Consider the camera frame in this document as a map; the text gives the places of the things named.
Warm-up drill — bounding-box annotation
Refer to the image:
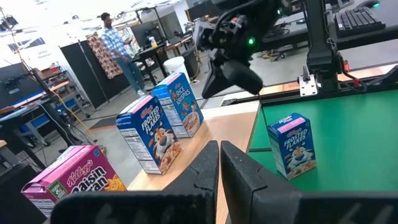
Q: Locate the metal storage rack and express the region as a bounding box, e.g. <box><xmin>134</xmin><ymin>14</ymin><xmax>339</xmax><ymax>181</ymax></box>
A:
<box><xmin>34</xmin><ymin>62</ymin><xmax>91</xmax><ymax>119</ymax></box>

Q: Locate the brown patterned cloth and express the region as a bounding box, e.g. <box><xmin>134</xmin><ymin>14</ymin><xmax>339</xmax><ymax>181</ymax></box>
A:
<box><xmin>86</xmin><ymin>32</ymin><xmax>124</xmax><ymax>80</ymax></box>

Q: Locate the workbench with blue bins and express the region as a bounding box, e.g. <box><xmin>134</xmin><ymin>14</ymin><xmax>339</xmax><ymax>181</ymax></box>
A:
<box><xmin>0</xmin><ymin>90</ymin><xmax>72</xmax><ymax>147</ymax></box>

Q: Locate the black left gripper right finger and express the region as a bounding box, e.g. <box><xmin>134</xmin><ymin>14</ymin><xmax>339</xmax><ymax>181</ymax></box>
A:
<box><xmin>220</xmin><ymin>140</ymin><xmax>398</xmax><ymax>224</ymax></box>

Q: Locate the yellow floor cable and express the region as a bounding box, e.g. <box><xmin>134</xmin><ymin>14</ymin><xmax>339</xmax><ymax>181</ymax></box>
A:
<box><xmin>49</xmin><ymin>88</ymin><xmax>94</xmax><ymax>135</ymax></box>

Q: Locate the black computer monitor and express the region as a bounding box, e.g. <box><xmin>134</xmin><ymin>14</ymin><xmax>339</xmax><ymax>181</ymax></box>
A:
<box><xmin>129</xmin><ymin>19</ymin><xmax>159</xmax><ymax>47</ymax></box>

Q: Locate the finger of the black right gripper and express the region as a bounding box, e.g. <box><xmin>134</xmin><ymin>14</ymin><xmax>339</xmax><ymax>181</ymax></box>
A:
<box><xmin>223</xmin><ymin>60</ymin><xmax>264</xmax><ymax>96</ymax></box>
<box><xmin>201</xmin><ymin>58</ymin><xmax>231</xmax><ymax>100</ymax></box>

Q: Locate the wooden shelf with black legs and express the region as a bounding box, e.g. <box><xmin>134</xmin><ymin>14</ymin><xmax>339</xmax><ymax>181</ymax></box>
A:
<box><xmin>126</xmin><ymin>95</ymin><xmax>273</xmax><ymax>224</ymax></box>

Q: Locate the black keyboard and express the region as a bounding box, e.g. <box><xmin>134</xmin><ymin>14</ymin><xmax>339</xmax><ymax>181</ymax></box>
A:
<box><xmin>333</xmin><ymin>5</ymin><xmax>387</xmax><ymax>39</ymax></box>

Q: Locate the black striped floor mat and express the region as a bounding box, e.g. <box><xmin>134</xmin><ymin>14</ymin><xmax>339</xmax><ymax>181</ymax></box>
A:
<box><xmin>88</xmin><ymin>115</ymin><xmax>118</xmax><ymax>133</ymax></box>

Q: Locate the black studio light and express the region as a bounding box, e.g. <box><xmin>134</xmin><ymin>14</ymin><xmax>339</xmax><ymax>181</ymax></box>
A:
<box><xmin>0</xmin><ymin>14</ymin><xmax>19</xmax><ymax>32</ymax></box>

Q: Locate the black divider panel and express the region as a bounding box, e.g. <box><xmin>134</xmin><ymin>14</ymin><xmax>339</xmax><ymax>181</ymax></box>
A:
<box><xmin>58</xmin><ymin>39</ymin><xmax>131</xmax><ymax>110</ymax></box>

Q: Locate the green table mat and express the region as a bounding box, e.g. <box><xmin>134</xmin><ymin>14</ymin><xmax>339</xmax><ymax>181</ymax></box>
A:
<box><xmin>248</xmin><ymin>89</ymin><xmax>398</xmax><ymax>192</ymax></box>

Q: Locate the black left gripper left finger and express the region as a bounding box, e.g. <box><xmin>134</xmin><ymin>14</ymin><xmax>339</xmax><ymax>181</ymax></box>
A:
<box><xmin>50</xmin><ymin>140</ymin><xmax>220</xmax><ymax>224</ymax></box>

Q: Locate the blue Rice Krispies cereal box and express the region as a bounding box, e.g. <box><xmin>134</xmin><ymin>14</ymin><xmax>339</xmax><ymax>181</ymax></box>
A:
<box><xmin>151</xmin><ymin>72</ymin><xmax>205</xmax><ymax>139</ymax></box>

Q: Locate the black desk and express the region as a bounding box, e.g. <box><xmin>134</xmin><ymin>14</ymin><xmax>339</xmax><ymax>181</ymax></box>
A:
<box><xmin>254</xmin><ymin>0</ymin><xmax>398</xmax><ymax>53</ymax></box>

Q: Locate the pink Raisin Bran cereal box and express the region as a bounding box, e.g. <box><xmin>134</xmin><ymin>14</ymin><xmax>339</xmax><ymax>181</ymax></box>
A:
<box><xmin>21</xmin><ymin>144</ymin><xmax>127</xmax><ymax>219</ymax></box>

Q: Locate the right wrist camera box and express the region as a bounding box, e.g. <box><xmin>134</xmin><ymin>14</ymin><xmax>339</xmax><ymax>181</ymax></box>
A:
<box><xmin>192</xmin><ymin>20</ymin><xmax>218</xmax><ymax>48</ymax></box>

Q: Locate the person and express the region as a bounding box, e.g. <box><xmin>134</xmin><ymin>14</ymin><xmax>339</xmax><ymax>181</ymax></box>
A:
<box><xmin>99</xmin><ymin>12</ymin><xmax>147</xmax><ymax>96</ymax></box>

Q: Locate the white bucket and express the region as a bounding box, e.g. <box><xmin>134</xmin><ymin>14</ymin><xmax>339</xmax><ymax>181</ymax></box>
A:
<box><xmin>162</xmin><ymin>55</ymin><xmax>191</xmax><ymax>84</ymax></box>

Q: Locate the blue Frosted Flakes cereal box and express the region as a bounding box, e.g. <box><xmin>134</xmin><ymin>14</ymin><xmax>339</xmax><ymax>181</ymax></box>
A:
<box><xmin>266</xmin><ymin>112</ymin><xmax>318</xmax><ymax>181</ymax></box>
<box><xmin>115</xmin><ymin>94</ymin><xmax>183</xmax><ymax>175</ymax></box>

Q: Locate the black computer mouse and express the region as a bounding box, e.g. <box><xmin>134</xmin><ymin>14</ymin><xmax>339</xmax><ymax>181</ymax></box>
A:
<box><xmin>362</xmin><ymin>0</ymin><xmax>382</xmax><ymax>9</ymax></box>

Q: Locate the black case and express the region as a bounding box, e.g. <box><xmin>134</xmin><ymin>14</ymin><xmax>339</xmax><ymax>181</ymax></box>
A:
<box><xmin>0</xmin><ymin>163</ymin><xmax>47</xmax><ymax>224</ymax></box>

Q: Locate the white metal bracket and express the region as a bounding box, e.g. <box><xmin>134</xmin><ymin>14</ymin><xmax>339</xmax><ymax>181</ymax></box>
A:
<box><xmin>297</xmin><ymin>65</ymin><xmax>319</xmax><ymax>98</ymax></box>

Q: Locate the wooden-top desk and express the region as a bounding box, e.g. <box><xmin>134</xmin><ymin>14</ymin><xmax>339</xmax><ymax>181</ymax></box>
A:
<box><xmin>133</xmin><ymin>34</ymin><xmax>195</xmax><ymax>87</ymax></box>

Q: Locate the black aluminium table frame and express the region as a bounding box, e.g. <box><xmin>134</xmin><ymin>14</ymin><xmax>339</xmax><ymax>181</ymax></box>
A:
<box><xmin>222</xmin><ymin>63</ymin><xmax>398</xmax><ymax>108</ymax></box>

